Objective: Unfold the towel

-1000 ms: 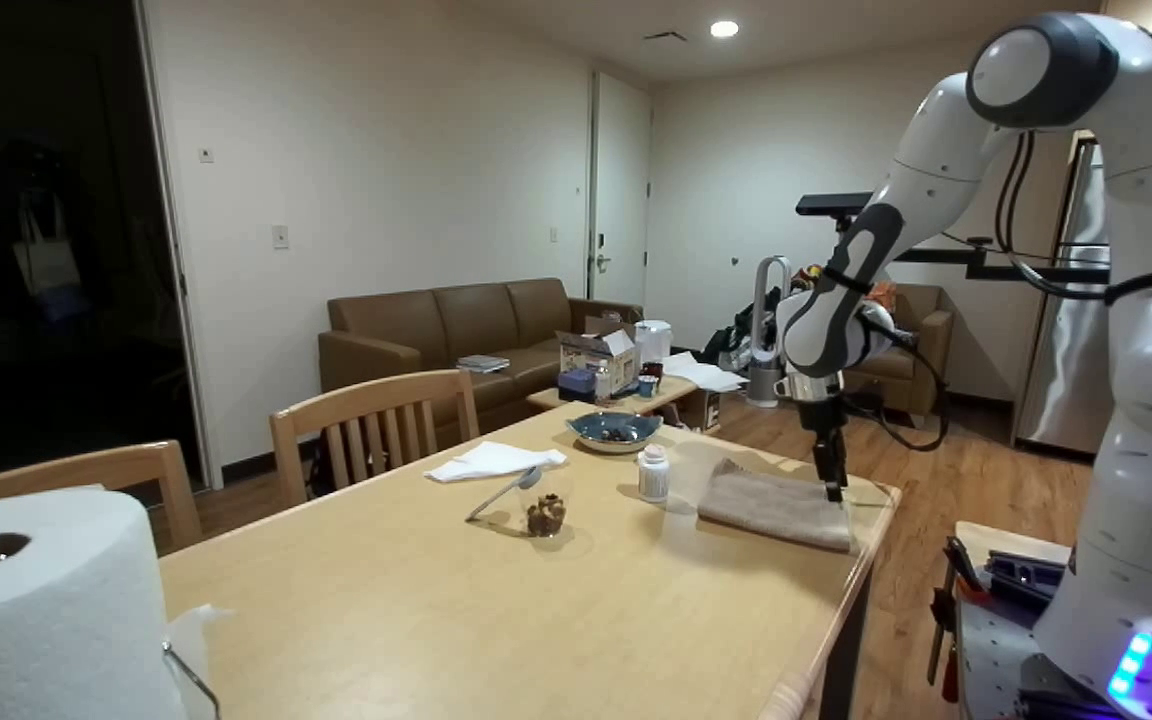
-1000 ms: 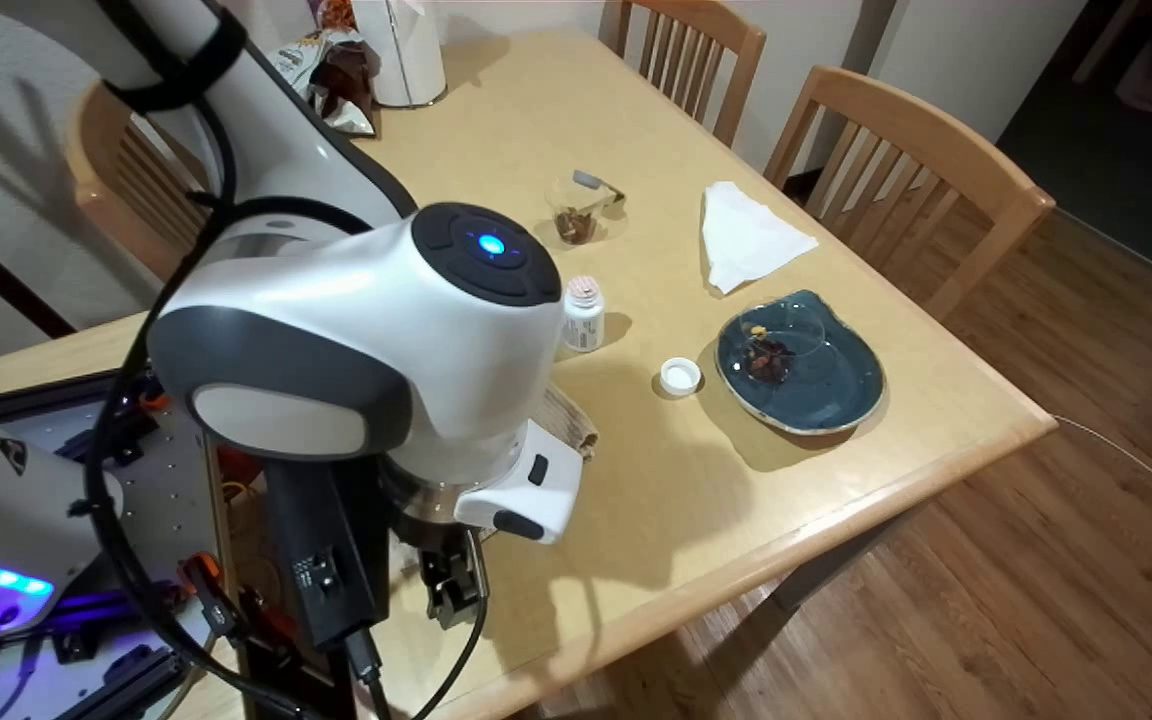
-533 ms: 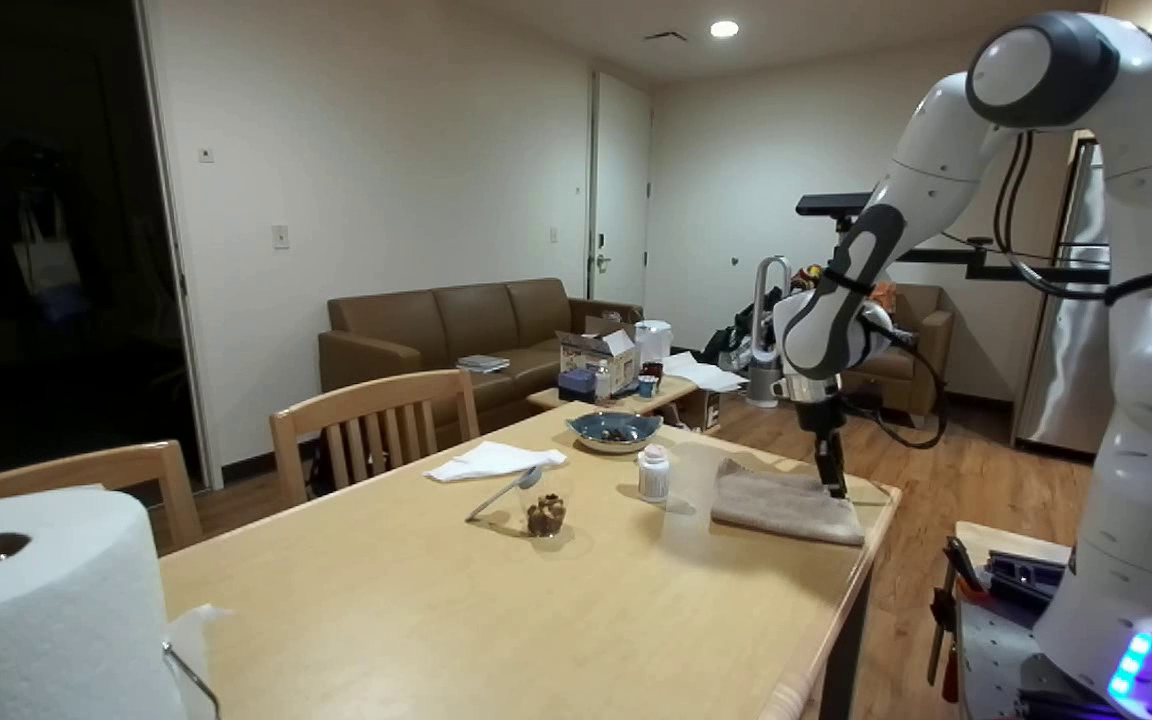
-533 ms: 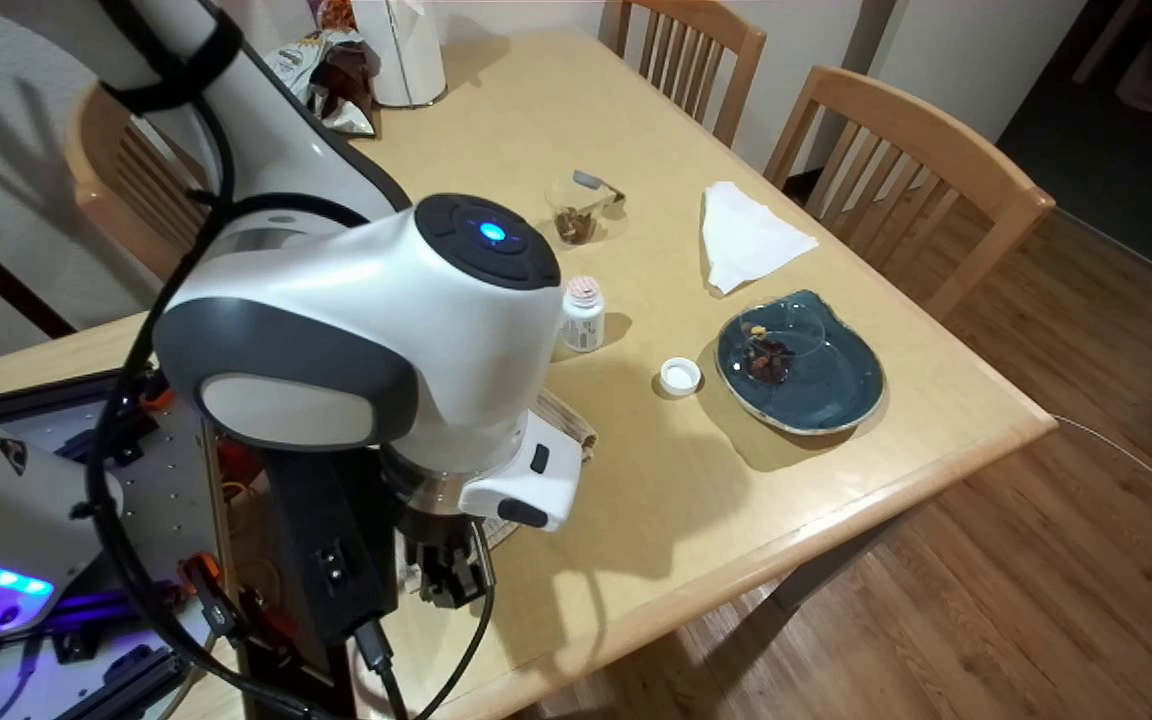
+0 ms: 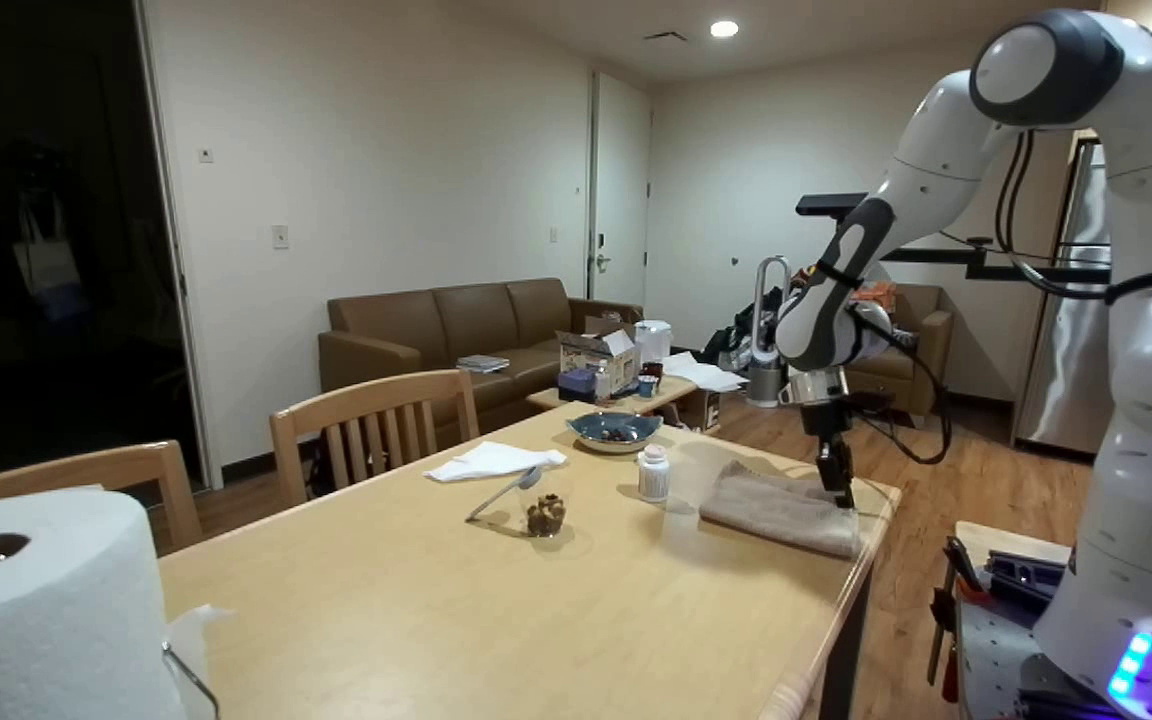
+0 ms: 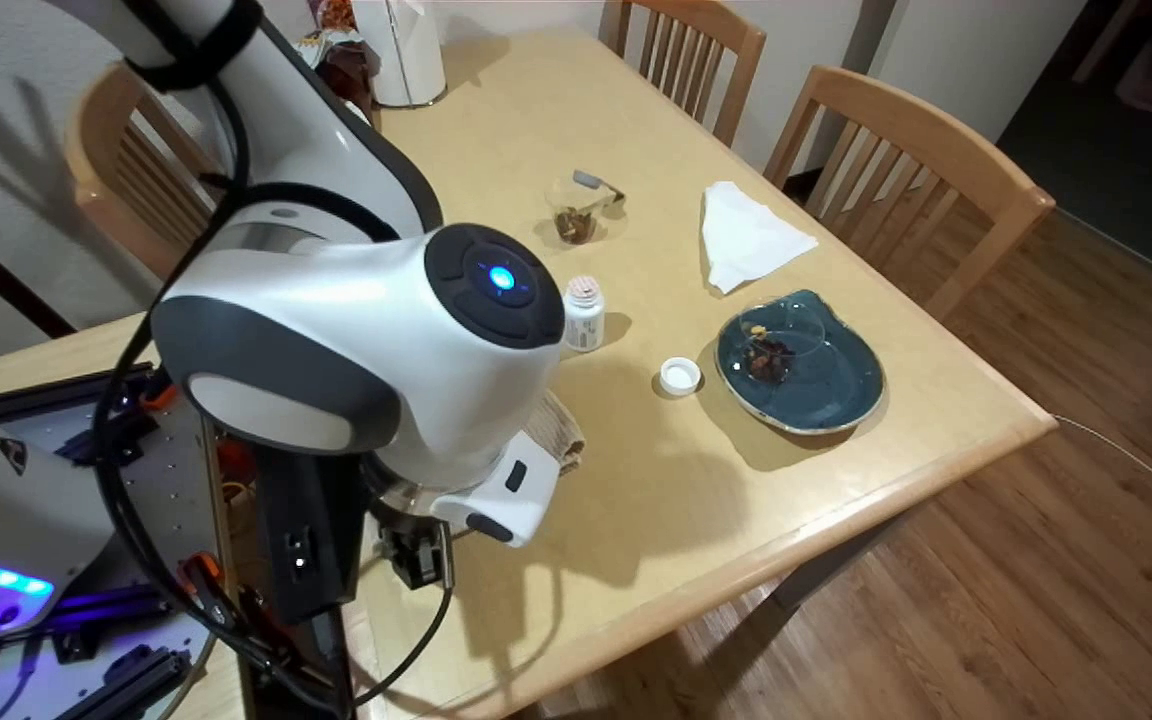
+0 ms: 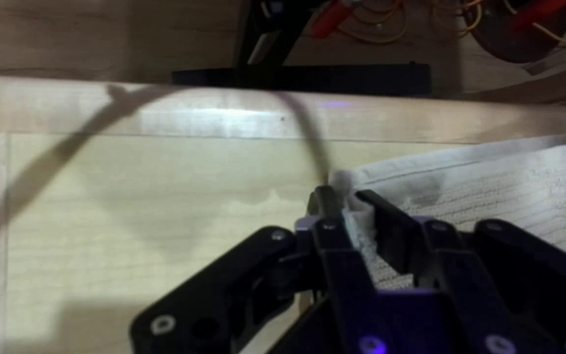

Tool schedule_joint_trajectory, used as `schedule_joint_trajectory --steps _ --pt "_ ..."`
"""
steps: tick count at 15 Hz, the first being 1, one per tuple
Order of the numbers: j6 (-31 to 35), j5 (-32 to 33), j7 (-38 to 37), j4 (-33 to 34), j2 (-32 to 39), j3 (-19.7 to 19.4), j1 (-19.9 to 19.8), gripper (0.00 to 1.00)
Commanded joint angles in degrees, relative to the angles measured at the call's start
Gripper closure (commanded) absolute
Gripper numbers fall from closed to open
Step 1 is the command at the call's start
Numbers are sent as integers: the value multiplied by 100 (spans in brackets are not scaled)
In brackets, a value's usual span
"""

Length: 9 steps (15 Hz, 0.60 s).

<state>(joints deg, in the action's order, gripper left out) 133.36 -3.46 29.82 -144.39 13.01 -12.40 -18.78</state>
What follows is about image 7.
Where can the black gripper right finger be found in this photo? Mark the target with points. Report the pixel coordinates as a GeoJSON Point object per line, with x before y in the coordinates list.
{"type": "Point", "coordinates": [511, 287]}

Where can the white ribbed towel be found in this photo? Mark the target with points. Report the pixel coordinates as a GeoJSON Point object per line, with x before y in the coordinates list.
{"type": "Point", "coordinates": [524, 197]}

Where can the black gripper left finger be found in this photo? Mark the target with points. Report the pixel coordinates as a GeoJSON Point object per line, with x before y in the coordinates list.
{"type": "Point", "coordinates": [230, 287]}

